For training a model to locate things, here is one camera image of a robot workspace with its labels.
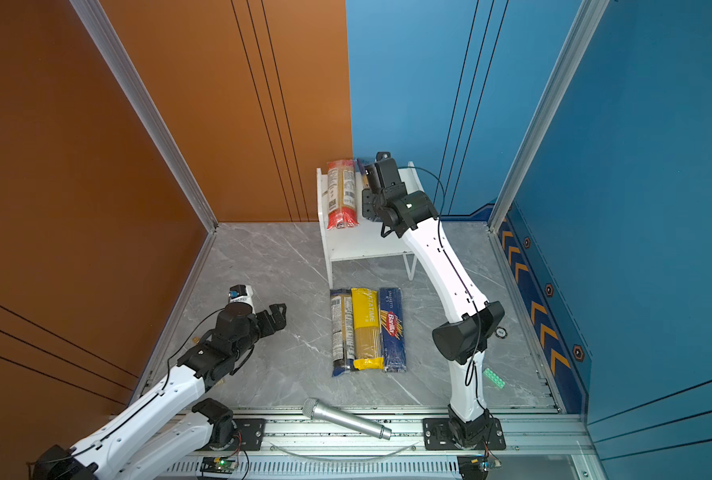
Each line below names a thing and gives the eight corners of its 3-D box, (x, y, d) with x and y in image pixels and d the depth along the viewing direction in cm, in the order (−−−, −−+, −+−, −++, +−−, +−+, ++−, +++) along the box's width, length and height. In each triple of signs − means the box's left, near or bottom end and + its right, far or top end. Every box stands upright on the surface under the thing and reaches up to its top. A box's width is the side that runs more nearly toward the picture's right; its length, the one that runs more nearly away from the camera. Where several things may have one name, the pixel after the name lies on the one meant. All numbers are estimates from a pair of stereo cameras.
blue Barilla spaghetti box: (382, 373, 85) (382, 368, 82) (379, 294, 102) (379, 287, 98) (406, 373, 85) (408, 368, 82) (399, 294, 102) (401, 287, 98)
